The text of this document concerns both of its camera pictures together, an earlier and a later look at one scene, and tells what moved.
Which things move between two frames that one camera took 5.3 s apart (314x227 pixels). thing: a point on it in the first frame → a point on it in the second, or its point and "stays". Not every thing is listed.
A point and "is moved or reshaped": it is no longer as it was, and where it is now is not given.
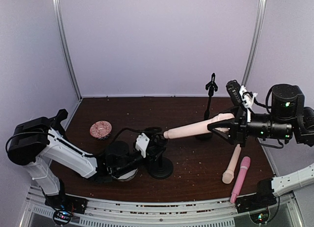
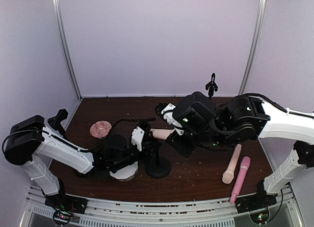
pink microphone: [245, 164] stays
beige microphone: [202, 127] is moved or reshaped
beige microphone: [228, 176] stays
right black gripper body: [240, 127] → [180, 144]
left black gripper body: [152, 146] → [146, 137]
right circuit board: [260, 217] stays
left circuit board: [62, 217] stays
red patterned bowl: [101, 129] stays
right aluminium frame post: [256, 37] stays
